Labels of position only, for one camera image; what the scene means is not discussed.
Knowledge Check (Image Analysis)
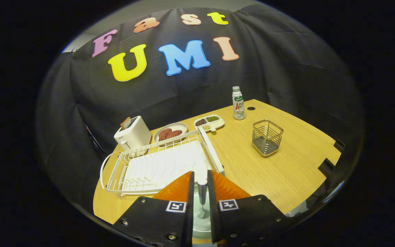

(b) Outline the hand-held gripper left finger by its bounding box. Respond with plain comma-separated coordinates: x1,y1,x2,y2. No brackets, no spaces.
111,171,195,247

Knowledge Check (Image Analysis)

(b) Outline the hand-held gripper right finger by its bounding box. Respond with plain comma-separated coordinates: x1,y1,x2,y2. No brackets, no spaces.
207,169,287,247

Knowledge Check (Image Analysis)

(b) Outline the spoon with checked handle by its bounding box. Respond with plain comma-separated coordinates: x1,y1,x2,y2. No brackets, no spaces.
197,178,208,219

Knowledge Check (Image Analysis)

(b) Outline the light green plate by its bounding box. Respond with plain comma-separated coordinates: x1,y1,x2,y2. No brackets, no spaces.
192,187,213,239

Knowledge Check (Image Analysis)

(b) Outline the white wire dish rack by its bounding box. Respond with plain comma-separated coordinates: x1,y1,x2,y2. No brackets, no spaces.
100,126,225,199

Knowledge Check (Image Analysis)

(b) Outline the metal wire basket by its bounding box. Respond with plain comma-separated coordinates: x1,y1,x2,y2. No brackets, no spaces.
252,119,284,157

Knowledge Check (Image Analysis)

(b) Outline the beige plate with meat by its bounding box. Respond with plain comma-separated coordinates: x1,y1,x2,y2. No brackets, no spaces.
154,122,188,143

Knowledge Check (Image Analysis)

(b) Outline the white divided grain tray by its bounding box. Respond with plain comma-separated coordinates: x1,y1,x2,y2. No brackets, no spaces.
193,114,225,133

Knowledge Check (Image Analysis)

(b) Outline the white toaster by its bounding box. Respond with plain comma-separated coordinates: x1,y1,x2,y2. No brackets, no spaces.
114,116,152,151

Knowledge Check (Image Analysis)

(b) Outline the small white drink bottle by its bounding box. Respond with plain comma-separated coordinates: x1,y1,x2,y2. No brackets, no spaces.
232,86,246,120

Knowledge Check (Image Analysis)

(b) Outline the black backdrop cloth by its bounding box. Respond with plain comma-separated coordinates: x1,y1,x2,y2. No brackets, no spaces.
35,3,366,220

